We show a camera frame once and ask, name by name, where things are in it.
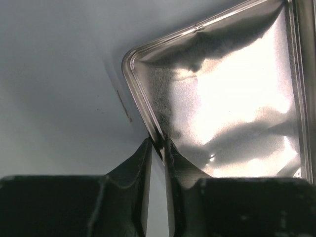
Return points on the silver tin lid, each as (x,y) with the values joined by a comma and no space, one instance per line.
(236,93)

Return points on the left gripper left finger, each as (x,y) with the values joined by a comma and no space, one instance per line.
(110,205)

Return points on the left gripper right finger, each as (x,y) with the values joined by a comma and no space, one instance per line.
(201,206)

